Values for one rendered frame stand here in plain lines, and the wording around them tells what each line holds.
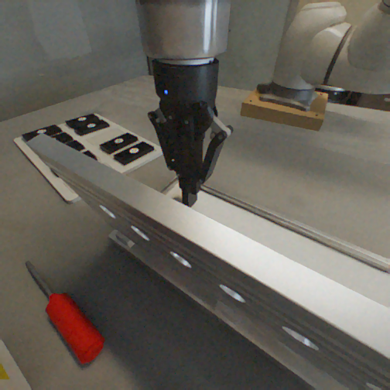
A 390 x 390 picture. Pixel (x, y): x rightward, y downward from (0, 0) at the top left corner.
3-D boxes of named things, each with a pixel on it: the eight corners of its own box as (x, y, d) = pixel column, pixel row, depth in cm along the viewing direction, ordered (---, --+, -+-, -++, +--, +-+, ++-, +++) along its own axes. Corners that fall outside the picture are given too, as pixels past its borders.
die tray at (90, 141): (165, 152, 55) (165, 149, 55) (70, 205, 40) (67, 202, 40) (96, 115, 75) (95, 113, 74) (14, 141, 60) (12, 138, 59)
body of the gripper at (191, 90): (234, 56, 22) (226, 131, 28) (176, 49, 25) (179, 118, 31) (199, 68, 17) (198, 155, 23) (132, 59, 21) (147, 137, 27)
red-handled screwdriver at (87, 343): (109, 342, 24) (102, 337, 22) (88, 367, 22) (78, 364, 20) (42, 259, 31) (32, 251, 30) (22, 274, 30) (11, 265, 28)
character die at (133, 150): (154, 150, 54) (153, 146, 54) (124, 165, 49) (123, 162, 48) (143, 144, 57) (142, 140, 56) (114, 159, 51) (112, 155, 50)
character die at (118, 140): (138, 140, 59) (138, 136, 58) (110, 154, 53) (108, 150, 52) (128, 135, 61) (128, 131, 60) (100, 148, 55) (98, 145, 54)
